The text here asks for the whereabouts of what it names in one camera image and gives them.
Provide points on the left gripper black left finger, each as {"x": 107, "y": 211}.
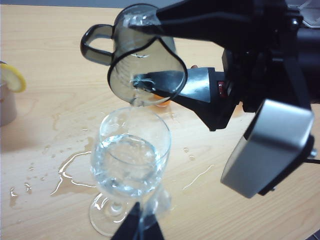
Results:
{"x": 130, "y": 227}

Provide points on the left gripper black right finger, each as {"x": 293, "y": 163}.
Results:
{"x": 153, "y": 230}

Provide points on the clear stemmed wine glass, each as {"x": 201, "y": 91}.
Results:
{"x": 130, "y": 170}

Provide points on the beige paper cup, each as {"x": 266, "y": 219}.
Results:
{"x": 6, "y": 107}

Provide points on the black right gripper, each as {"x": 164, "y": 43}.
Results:
{"x": 270, "y": 50}

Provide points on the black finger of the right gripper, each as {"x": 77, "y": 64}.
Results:
{"x": 200, "y": 90}

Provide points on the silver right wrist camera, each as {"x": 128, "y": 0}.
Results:
{"x": 270, "y": 150}

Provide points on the smoky grey measuring cup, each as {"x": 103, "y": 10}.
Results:
{"x": 147, "y": 57}

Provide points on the yellow lemon slice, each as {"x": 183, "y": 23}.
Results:
{"x": 15, "y": 77}

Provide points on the clear cup with orange juice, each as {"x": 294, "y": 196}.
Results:
{"x": 163, "y": 101}

